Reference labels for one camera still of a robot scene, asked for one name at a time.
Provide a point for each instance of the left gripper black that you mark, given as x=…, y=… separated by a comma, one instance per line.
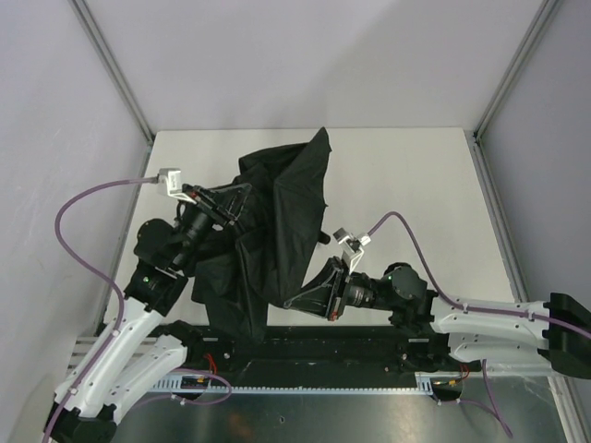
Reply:
x=212, y=209

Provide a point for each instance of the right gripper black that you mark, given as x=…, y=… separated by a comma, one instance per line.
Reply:
x=336, y=290

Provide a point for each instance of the black folding umbrella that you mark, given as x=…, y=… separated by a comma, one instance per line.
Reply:
x=263, y=259

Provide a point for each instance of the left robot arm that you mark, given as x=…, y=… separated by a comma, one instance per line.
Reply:
x=108, y=383

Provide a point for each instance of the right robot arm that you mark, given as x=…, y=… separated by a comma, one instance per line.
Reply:
x=441, y=332

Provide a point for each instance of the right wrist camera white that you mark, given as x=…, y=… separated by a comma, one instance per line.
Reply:
x=353, y=247

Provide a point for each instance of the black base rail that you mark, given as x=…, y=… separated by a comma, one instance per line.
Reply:
x=312, y=357

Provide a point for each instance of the grey slotted cable duct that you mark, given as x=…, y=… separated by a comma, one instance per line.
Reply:
x=186, y=385

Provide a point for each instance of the right aluminium frame post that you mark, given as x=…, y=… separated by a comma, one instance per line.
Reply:
x=533, y=36

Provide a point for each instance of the aluminium frame post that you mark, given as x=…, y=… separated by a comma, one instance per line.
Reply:
x=533, y=36
x=106, y=55

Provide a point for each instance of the left aluminium frame post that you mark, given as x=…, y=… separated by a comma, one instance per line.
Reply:
x=106, y=55

